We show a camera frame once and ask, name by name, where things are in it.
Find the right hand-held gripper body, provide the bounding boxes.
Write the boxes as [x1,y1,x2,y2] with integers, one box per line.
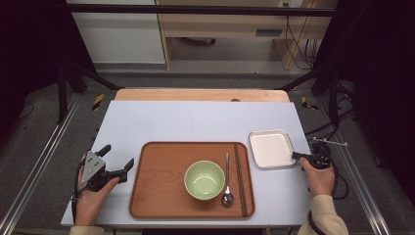
[308,137,348,170]

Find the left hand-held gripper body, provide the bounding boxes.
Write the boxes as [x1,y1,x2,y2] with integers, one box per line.
[80,150,120,193]

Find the white square plate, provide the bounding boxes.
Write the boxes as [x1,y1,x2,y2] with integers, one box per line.
[249,129,298,170]

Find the brown wooden tray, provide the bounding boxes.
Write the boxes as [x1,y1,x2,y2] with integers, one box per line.
[129,141,256,219]

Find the green bowl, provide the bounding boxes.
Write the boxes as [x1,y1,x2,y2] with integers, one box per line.
[183,160,226,201]

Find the metal spoon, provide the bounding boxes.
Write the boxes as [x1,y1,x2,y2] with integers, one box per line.
[220,153,235,207]

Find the person's right hand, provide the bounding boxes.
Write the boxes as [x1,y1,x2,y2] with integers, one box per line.
[299,157,337,198]

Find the person's left hand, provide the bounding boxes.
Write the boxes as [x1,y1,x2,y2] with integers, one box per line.
[74,159,121,227]

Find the yellow and black tape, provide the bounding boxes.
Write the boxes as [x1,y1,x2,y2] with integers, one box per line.
[300,95,319,111]
[92,93,106,112]

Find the black metal stand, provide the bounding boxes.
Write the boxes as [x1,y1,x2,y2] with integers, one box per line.
[279,65,341,126]
[57,58,122,124]

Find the black curtain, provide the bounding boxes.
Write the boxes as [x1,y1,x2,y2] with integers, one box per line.
[0,0,96,141]
[317,0,415,206]

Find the light wooden board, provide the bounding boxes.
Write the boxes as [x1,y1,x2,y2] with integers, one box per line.
[115,87,291,103]

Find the white cabinet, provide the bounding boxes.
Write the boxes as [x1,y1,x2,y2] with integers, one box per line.
[66,0,166,65]

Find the light wooden desk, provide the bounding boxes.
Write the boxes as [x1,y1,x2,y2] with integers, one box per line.
[156,0,339,71]

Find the black horizontal bar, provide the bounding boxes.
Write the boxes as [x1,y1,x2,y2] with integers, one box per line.
[65,3,337,18]

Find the right hand-held gripper cable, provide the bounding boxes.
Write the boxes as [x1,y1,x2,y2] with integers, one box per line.
[307,161,340,235]

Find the aluminium floor rail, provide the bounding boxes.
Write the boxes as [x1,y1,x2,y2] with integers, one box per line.
[0,94,81,235]
[314,97,392,235]

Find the thin black floor cable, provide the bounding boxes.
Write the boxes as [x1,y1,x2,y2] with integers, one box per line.
[18,101,35,120]

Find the hanging black cables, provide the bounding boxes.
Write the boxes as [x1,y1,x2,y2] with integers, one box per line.
[283,16,319,71]

